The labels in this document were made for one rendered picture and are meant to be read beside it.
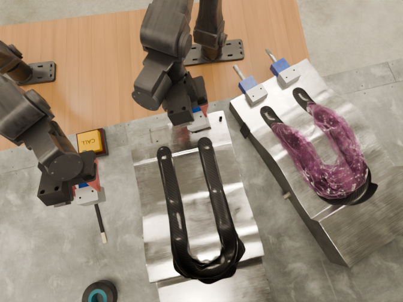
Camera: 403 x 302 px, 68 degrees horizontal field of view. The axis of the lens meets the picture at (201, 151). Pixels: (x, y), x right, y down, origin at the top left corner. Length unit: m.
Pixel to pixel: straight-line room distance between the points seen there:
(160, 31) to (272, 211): 0.54
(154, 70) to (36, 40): 0.68
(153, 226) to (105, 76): 0.51
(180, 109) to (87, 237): 0.48
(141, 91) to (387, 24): 1.95
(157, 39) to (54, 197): 0.33
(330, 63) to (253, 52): 1.08
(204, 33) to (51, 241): 0.70
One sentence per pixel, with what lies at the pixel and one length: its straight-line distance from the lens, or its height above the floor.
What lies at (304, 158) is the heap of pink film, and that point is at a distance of 0.76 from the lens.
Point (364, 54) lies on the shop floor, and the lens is 2.14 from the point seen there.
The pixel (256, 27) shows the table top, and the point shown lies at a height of 0.80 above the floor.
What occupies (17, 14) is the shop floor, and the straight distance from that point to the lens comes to 2.50.
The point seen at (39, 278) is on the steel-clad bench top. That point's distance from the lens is 0.96.
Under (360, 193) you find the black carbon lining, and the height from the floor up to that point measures 0.87.
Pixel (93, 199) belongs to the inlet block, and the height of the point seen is 0.96.
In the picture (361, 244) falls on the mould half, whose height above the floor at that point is 0.91.
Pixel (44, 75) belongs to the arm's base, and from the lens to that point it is 1.08.
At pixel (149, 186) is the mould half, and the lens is 0.77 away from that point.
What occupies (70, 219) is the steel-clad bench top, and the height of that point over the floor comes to 0.80.
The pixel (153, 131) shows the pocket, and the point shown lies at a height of 0.87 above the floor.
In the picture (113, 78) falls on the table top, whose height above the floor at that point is 0.80.
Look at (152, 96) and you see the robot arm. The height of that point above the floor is 1.14.
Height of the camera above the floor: 1.63
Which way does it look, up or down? 75 degrees down
